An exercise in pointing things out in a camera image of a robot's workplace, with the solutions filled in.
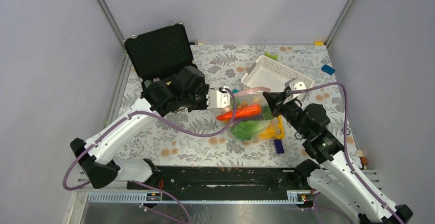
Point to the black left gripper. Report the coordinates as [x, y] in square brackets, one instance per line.
[204, 89]

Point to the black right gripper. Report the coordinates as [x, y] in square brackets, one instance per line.
[277, 101]

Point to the yellow bell pepper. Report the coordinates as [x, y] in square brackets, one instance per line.
[268, 133]

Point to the green cucumber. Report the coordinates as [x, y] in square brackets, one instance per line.
[266, 113]

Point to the orange carrot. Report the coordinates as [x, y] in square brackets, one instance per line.
[244, 112]

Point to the clear zip top bag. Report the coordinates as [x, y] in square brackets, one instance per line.
[244, 98]

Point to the green lettuce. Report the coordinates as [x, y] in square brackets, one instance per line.
[246, 130]

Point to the white plastic basket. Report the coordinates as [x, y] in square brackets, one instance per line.
[268, 73]

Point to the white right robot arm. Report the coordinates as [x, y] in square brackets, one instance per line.
[329, 172]

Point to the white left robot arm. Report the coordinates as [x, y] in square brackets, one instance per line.
[96, 163]

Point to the yellow triangular plastic tool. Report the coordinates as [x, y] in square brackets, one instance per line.
[280, 131]

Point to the purple toy brick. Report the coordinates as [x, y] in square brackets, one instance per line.
[278, 146]

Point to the black poker chip case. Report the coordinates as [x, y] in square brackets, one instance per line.
[160, 53]

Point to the blue toy brick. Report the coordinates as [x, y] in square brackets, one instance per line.
[328, 69]

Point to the floral table mat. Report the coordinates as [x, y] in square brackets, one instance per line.
[225, 65]

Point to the green plastic piece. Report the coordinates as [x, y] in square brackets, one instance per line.
[271, 56]

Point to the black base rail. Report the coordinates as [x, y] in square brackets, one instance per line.
[215, 185]

